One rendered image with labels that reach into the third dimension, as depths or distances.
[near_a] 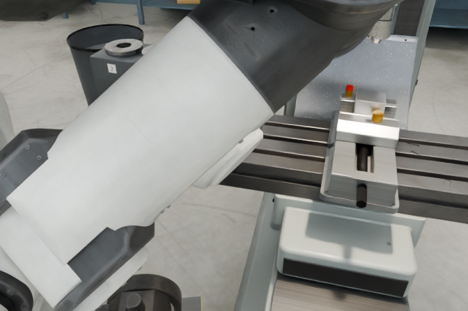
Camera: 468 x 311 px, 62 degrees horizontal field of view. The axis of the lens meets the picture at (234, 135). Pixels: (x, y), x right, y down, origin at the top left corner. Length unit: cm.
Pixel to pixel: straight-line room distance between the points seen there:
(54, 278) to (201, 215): 178
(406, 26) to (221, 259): 125
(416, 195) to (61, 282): 75
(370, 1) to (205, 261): 173
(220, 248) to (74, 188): 169
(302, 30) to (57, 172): 17
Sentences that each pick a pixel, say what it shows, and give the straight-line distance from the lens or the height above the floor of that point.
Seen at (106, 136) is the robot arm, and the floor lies 134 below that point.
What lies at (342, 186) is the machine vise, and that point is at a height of 97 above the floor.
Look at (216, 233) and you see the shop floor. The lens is 198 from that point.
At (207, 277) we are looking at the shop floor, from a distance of 182.
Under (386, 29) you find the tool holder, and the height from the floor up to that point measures 123.
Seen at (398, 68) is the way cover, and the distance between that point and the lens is 123.
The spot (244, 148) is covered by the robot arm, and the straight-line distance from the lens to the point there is 47.
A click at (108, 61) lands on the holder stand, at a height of 111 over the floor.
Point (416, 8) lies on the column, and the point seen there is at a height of 117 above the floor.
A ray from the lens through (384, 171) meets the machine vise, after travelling 80.
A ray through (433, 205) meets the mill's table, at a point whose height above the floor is 89.
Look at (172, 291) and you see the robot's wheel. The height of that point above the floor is 56.
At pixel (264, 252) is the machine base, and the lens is 165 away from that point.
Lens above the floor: 147
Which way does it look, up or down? 34 degrees down
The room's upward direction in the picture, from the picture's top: straight up
